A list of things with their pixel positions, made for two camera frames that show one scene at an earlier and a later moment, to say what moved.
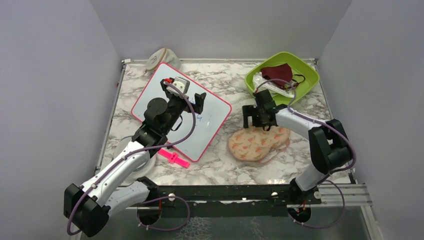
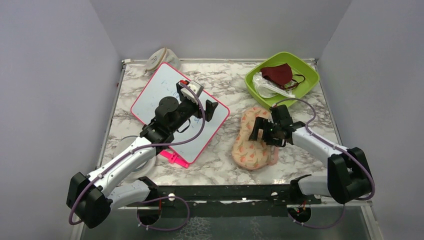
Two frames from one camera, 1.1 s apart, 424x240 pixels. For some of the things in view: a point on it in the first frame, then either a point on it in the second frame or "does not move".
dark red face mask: x=283 y=71 does not move
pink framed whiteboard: x=214 y=111 does not move
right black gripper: x=249 y=110 -> x=261 y=123
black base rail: x=220 y=201 does not move
